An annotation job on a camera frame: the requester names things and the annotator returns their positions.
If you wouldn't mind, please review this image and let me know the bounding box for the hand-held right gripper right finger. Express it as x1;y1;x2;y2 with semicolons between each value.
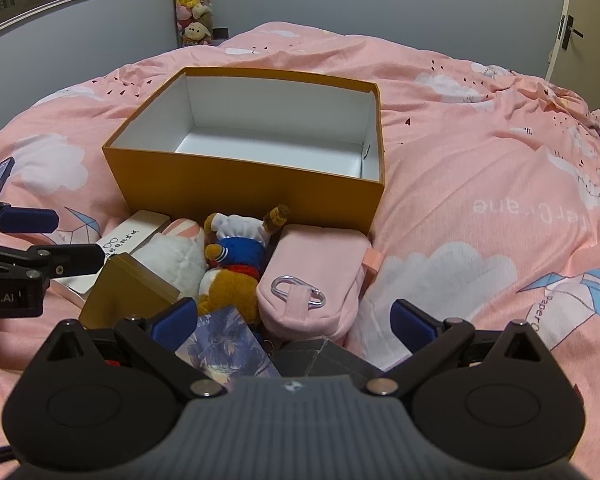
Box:
365;299;561;402

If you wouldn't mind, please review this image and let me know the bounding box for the small gold box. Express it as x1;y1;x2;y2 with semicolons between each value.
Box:
78;252;181;331

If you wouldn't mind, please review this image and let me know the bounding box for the black door handle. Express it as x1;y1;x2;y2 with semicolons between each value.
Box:
557;14;584;51

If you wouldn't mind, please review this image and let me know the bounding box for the brown dog plush blue outfit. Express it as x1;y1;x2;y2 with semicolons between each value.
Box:
197;204;291;326

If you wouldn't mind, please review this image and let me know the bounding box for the orange cardboard box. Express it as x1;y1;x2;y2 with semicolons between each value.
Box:
101;66;386;235

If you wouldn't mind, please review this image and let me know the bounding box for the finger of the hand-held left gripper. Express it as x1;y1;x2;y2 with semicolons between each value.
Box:
0;242;106;281
0;201;61;235

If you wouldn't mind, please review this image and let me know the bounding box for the cream door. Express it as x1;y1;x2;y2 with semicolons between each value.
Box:
545;0;600;111

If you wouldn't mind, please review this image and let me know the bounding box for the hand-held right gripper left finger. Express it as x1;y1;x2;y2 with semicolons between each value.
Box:
30;297;227;402

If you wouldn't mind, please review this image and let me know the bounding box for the pink zip pouch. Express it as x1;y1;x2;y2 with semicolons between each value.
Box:
256;223;383;338

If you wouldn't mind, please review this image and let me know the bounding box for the pink plush toy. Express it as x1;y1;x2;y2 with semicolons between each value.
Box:
176;0;213;23

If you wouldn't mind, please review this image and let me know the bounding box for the pink printed duvet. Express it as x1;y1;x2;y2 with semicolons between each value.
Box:
0;21;600;480

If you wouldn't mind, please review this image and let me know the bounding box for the white rabbit plush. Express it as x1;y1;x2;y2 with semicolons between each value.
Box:
130;218;208;306

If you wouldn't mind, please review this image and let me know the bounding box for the silver carabiner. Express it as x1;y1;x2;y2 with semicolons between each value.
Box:
270;275;327;311

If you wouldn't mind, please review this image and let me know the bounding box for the purple palm print card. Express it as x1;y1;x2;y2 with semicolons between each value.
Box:
175;306;281;391

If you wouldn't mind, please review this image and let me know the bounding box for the white eyeglass case box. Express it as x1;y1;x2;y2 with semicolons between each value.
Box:
55;210;172;296

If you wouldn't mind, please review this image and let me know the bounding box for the small black box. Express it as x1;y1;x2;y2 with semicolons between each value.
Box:
270;337;386;378

